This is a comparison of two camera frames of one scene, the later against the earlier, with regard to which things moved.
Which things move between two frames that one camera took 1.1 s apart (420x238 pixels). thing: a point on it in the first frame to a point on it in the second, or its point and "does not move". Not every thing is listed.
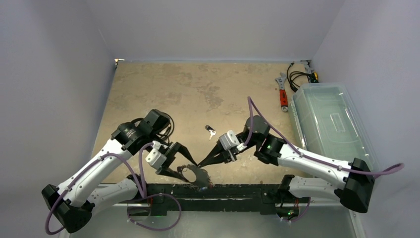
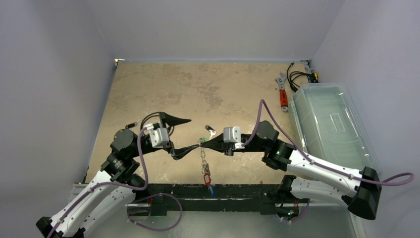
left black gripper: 171,150 to 170,120
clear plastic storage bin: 326,122 does not move
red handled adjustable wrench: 283,94 does not move
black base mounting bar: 164,197 does not move
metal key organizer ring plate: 203,180 to 205,167
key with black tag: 212,131 does not move
